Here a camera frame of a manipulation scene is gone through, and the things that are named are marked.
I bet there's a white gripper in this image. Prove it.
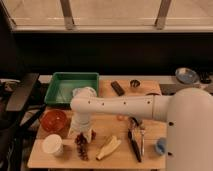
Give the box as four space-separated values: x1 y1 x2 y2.
69 116 92 141

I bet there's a dark red grape bunch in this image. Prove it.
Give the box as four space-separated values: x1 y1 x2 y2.
75 132 96 161

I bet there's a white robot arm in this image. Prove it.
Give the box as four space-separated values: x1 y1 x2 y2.
70 87 213 171

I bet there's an orange translucent bowl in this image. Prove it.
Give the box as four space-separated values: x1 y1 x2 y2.
40 109 68 133

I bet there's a white paper cup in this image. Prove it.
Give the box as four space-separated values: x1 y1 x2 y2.
42 134 63 156

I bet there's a grey cloth in tray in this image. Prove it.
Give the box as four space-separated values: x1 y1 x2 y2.
72 87 86 97

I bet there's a green plastic tray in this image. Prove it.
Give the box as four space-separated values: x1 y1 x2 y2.
45 72 99 107

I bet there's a yellow banana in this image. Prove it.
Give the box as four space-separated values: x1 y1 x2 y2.
96 136 121 160

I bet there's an orange carrot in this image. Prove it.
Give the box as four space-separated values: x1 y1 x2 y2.
116 115 125 121

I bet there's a wooden cutting board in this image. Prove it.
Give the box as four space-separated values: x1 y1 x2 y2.
28 80 166 170

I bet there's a dark brown chocolate bar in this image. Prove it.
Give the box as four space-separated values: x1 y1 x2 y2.
111 81 125 96

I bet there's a black office chair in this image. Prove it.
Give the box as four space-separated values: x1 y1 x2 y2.
0 73 46 171

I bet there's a small metal cup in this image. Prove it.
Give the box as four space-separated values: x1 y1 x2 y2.
130 79 140 88

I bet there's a blue cup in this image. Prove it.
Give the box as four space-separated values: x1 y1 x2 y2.
155 138 166 155

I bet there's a grey metal plate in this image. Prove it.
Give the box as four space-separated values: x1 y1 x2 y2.
175 67 198 84

